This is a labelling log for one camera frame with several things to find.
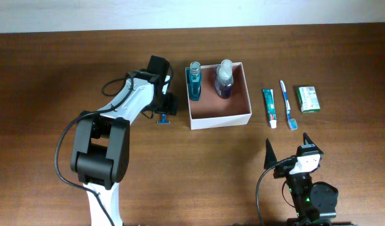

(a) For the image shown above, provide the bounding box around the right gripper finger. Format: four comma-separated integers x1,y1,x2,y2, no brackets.
302,132,315,148
264,139,278,170

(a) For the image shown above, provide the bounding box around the blue disposable razor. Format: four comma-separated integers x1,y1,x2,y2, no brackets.
157,114,171,124

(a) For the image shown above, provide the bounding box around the blue Listerine mouthwash bottle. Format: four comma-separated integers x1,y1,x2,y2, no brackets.
188,62,202,101

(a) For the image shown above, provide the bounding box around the purple pump soap bottle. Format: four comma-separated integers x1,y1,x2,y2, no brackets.
214,59,234,99

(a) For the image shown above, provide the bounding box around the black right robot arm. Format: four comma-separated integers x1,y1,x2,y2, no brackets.
256,133,352,226

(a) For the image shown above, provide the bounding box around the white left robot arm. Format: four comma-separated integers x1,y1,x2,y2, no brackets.
70,56,178,225

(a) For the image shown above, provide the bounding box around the blue white toothbrush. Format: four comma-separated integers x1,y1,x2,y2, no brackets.
279,80,298,131

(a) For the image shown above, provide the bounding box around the green soap box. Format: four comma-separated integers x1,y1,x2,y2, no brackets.
297,87,320,113

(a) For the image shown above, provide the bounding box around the pink open box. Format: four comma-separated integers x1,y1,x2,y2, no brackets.
187,62,252,130

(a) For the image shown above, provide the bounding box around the green toothpaste tube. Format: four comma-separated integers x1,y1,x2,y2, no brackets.
263,89,277,129

